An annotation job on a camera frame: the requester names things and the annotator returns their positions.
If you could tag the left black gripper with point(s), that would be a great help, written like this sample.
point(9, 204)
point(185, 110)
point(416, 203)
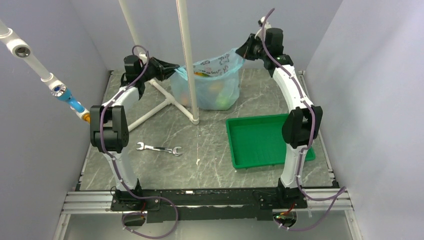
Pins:
point(164, 70)

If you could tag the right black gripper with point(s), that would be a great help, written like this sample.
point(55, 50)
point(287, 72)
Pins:
point(245, 51)

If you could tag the light blue plastic bag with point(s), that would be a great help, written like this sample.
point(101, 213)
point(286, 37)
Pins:
point(224, 68)

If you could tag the green fake apple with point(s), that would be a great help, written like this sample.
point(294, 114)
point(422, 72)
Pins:
point(223, 103)

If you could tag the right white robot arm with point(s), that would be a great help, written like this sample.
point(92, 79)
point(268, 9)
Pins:
point(301, 127)

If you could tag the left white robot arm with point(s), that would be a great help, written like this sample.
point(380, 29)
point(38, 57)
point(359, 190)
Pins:
point(109, 130)

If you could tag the white PVC pipe stand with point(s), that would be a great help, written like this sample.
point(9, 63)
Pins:
point(193, 114)

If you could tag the silver combination wrench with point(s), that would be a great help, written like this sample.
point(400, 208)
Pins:
point(173, 151)

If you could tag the green plastic tray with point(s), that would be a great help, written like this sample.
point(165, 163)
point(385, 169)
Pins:
point(257, 141)

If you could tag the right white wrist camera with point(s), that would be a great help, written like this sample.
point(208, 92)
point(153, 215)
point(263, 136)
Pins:
point(263, 27)

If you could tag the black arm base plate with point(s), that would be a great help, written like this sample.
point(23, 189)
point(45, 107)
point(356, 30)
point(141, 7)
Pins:
point(159, 205)

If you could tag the aluminium rail frame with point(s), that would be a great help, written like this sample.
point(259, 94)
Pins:
point(99, 202)

